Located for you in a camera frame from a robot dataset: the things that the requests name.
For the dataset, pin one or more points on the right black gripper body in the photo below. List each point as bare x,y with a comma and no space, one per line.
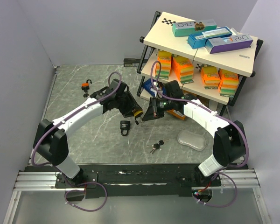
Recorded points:
158,106

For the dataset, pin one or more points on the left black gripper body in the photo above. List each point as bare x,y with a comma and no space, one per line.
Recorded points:
126,104

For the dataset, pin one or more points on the yellow padlock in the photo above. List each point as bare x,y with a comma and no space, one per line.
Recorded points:
137,116

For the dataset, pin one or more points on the black padlock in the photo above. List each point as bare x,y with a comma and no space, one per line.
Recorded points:
125,127

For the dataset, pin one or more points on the black key bunch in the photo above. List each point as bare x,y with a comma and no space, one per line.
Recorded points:
156,146

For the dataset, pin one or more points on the orange padlock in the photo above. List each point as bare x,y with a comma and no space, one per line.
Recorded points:
86,85

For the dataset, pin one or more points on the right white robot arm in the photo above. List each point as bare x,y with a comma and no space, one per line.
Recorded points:
229,139

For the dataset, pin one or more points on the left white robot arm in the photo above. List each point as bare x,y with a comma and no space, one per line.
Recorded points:
51,140

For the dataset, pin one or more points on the orange Kettle chips bag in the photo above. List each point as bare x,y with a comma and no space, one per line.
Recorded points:
176,114

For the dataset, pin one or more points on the blue chips bag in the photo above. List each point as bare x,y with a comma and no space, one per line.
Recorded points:
147,85

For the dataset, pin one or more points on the black device behind shelf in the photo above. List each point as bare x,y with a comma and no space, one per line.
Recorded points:
131,62

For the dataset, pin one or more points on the orange sponge pack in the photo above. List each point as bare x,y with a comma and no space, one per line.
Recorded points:
183,69
210,77

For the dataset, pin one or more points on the sponge pack far left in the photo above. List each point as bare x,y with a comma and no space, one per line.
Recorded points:
164,70

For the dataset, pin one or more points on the clear plastic pouch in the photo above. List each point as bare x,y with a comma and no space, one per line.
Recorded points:
192,140

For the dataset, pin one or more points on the three-tier shelf rack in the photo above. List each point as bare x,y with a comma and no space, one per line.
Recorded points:
160,36

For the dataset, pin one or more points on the sponge pack far right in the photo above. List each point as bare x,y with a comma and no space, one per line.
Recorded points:
229,82

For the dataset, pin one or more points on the blue box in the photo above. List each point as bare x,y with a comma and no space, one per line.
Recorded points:
199,40

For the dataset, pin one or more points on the teal R+O box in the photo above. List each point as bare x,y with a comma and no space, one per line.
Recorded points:
181,29

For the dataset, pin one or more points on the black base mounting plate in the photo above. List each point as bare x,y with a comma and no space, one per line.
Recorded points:
99,180

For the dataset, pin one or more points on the purple R+O box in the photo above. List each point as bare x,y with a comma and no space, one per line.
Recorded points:
230,43

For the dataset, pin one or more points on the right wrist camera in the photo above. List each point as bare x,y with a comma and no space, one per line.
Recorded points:
157,90

